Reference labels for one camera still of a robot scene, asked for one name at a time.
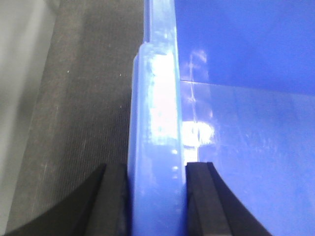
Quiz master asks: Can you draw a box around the large blue plastic bin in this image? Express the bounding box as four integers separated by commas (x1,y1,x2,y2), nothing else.
128,0,315,236

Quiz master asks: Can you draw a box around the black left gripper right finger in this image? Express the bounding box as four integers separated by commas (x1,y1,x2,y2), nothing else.
186,162,270,236

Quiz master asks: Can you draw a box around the black conveyor belt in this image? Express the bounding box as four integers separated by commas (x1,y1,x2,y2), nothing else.
6,0,143,231

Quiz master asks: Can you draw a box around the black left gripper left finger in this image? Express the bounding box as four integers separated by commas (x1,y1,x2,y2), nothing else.
7,164,129,236

